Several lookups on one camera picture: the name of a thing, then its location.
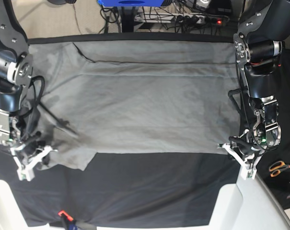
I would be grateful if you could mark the orange handled scissors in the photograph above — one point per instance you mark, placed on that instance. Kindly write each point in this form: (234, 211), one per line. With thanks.
(277, 168)

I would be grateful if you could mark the grey T-shirt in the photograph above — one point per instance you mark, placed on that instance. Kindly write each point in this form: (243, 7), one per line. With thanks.
(135, 97)

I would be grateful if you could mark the blue box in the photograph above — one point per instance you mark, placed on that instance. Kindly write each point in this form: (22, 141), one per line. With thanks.
(131, 3)

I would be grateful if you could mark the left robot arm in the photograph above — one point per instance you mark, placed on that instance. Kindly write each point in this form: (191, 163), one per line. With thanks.
(259, 42)

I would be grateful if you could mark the white power strip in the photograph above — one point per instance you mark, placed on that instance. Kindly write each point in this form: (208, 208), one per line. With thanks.
(156, 17)

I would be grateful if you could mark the red blue clamp bottom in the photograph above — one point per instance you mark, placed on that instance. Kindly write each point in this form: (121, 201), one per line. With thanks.
(68, 222)

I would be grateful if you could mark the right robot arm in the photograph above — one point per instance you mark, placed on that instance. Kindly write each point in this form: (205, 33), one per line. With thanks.
(20, 95)

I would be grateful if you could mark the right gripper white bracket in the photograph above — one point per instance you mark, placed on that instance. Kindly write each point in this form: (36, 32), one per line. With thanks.
(28, 153)

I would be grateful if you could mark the black table cloth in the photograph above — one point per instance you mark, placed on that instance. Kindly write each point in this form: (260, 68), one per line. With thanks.
(126, 191)

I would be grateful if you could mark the black stand pole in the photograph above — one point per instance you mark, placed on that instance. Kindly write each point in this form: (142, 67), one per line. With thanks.
(127, 19)

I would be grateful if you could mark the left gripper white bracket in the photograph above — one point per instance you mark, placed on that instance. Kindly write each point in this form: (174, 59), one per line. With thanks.
(244, 152)

